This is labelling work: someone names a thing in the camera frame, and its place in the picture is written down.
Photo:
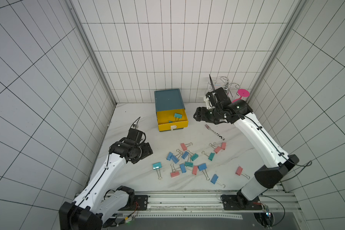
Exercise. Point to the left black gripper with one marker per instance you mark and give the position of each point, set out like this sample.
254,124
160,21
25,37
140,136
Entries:
147,152

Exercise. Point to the yellow top drawer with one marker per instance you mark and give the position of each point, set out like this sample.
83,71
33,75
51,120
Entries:
172,119

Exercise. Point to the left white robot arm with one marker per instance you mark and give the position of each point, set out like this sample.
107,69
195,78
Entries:
89,210

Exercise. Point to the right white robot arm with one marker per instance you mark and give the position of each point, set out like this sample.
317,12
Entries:
277,162

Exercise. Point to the teal drawer cabinet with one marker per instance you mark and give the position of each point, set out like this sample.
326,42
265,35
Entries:
168,100

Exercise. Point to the chrome glass rack stand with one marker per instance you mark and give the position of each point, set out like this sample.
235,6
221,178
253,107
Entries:
228,86

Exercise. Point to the pink clip right upper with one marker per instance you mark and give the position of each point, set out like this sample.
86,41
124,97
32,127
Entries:
221,145

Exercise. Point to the pink clip right pair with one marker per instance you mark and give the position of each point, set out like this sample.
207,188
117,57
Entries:
217,148

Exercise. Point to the pink plastic wine glass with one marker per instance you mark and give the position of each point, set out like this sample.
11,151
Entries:
242,94

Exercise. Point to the clear wine glass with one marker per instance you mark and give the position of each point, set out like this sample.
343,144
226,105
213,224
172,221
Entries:
212,85

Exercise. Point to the pink clip top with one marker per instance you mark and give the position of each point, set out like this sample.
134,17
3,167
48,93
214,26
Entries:
185,146

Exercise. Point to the pink clip front left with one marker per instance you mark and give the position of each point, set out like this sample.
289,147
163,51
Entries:
174,172

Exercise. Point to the blue clip lower centre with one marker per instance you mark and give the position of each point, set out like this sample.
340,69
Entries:
183,168

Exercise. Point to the blue clip lower right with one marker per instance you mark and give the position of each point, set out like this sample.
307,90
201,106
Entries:
203,168

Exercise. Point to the pink clip lower centre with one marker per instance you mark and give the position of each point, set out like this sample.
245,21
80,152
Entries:
195,170

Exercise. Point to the pink clip far right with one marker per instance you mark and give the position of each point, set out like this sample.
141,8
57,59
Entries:
240,172

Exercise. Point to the blue clip front right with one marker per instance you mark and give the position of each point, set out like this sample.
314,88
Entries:
215,180

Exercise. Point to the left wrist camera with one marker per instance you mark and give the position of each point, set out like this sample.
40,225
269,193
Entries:
136,135

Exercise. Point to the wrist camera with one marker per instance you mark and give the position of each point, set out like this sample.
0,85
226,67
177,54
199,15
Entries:
217,98
136,135

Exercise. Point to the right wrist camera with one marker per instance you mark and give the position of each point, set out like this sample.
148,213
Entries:
217,98

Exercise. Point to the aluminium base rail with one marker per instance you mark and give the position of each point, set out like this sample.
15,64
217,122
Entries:
201,204

